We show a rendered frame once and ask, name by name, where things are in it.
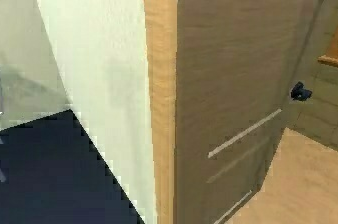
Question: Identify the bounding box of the brown wooden room door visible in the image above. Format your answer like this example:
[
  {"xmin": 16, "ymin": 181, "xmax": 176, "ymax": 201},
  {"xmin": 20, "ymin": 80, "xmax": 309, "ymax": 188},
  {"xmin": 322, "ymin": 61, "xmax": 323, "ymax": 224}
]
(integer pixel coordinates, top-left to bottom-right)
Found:
[{"xmin": 174, "ymin": 0, "xmax": 325, "ymax": 224}]

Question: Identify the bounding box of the black door handle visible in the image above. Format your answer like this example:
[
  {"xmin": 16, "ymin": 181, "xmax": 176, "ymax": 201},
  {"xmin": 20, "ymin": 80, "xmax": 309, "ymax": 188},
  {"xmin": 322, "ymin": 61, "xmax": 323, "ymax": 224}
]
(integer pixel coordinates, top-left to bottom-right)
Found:
[{"xmin": 290, "ymin": 81, "xmax": 313, "ymax": 102}]

